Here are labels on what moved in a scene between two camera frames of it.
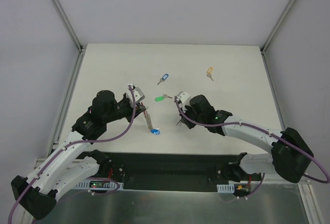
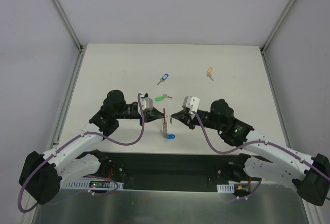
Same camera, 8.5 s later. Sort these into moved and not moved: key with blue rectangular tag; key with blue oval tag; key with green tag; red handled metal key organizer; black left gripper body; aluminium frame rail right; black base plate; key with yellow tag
Moved: red handled metal key organizer; key with blue oval tag; black left gripper body
Not moved: key with blue rectangular tag; aluminium frame rail right; key with yellow tag; black base plate; key with green tag
